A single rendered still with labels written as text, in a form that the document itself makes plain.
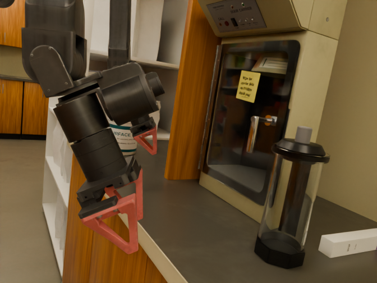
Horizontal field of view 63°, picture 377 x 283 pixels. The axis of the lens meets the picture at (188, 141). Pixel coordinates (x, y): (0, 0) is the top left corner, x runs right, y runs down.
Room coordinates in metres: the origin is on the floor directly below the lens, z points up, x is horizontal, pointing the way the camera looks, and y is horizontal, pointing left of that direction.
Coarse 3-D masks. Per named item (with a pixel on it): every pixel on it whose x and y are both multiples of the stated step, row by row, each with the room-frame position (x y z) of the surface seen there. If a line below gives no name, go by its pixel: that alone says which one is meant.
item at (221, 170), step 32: (224, 64) 0.94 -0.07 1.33; (256, 64) 0.82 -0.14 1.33; (288, 64) 0.73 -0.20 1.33; (224, 96) 0.92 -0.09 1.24; (256, 96) 0.80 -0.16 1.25; (288, 96) 0.72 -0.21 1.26; (224, 128) 0.89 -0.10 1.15; (224, 160) 0.87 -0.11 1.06; (256, 160) 0.77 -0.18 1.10; (256, 192) 0.75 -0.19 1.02
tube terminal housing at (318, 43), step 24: (336, 0) 0.75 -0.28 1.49; (312, 24) 0.72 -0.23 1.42; (336, 24) 0.76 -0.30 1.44; (312, 48) 0.73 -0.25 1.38; (336, 48) 0.77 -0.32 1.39; (312, 72) 0.74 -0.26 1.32; (312, 96) 0.75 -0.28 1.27; (288, 120) 0.72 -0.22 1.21; (312, 120) 0.76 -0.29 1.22; (216, 192) 0.90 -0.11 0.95
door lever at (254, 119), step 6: (252, 120) 0.72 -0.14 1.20; (258, 120) 0.72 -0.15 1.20; (264, 120) 0.74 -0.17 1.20; (270, 120) 0.74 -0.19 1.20; (252, 126) 0.72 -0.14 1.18; (258, 126) 0.73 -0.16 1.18; (252, 132) 0.72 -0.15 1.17; (252, 138) 0.72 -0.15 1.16; (252, 144) 0.72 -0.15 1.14; (246, 150) 0.73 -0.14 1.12; (252, 150) 0.72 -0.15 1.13
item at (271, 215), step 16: (272, 144) 0.60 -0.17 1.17; (288, 160) 0.56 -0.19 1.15; (272, 176) 0.59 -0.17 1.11; (288, 176) 0.56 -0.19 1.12; (304, 176) 0.55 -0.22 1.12; (320, 176) 0.57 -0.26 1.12; (272, 192) 0.58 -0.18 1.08; (288, 192) 0.55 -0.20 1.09; (304, 192) 0.55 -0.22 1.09; (272, 208) 0.57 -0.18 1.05; (288, 208) 0.55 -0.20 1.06; (304, 208) 0.55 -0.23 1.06; (272, 224) 0.56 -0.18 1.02; (288, 224) 0.55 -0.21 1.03; (304, 224) 0.55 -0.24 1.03; (272, 240) 0.56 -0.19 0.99; (288, 240) 0.55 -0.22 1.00; (304, 240) 0.56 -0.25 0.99
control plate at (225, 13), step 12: (228, 0) 0.82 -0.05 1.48; (240, 0) 0.79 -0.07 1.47; (252, 0) 0.76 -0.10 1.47; (216, 12) 0.89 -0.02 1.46; (228, 12) 0.85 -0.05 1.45; (240, 12) 0.82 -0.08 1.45; (252, 12) 0.78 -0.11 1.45; (216, 24) 0.93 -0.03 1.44; (240, 24) 0.85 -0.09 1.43; (252, 24) 0.81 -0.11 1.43; (264, 24) 0.78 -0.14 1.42
